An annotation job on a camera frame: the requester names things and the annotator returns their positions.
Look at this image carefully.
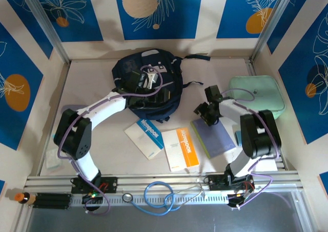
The small blue box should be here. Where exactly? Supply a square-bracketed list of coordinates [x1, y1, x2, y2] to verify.
[234, 130, 243, 147]

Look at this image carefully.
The mint green zip case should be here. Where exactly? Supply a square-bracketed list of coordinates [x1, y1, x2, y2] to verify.
[229, 75, 287, 120]

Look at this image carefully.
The blue and white notebook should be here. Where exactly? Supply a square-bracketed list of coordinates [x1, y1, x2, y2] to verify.
[124, 118, 165, 161]

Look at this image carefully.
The orange and white notebook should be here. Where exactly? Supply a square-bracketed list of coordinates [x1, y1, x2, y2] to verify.
[161, 127, 200, 172]

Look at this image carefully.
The blue stethoscope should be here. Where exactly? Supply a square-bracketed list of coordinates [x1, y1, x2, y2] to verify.
[121, 181, 207, 216]

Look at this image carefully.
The slotted grey cable duct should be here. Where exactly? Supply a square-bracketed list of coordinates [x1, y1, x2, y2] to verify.
[70, 192, 231, 207]

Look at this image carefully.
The lilac glasses case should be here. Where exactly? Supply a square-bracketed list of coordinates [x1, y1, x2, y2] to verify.
[63, 104, 89, 112]

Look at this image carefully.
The clear white tissue pack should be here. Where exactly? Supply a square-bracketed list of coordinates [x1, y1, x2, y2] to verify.
[46, 148, 62, 169]

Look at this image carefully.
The aluminium frame post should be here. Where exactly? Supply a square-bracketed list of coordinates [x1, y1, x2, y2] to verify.
[19, 0, 70, 63]
[250, 0, 300, 62]

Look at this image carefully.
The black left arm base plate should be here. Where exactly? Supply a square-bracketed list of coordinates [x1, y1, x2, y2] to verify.
[71, 176, 118, 194]

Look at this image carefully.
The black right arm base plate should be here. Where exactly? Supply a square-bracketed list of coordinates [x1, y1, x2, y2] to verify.
[208, 174, 256, 191]

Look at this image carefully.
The blue floral wall poster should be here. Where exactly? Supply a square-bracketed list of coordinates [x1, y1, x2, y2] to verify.
[278, 10, 328, 145]
[216, 0, 281, 40]
[0, 23, 44, 150]
[113, 0, 204, 41]
[33, 0, 104, 43]
[266, 0, 316, 54]
[0, 0, 54, 60]

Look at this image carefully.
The aluminium side rail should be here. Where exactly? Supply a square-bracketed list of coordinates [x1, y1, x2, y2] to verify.
[244, 57, 288, 171]

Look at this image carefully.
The navy blue backpack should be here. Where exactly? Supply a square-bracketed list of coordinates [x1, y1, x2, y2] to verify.
[111, 48, 211, 124]

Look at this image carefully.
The aluminium front rail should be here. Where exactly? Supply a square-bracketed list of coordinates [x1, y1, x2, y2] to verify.
[24, 175, 300, 191]

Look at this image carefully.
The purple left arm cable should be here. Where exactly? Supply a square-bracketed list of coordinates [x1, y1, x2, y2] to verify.
[57, 65, 165, 217]

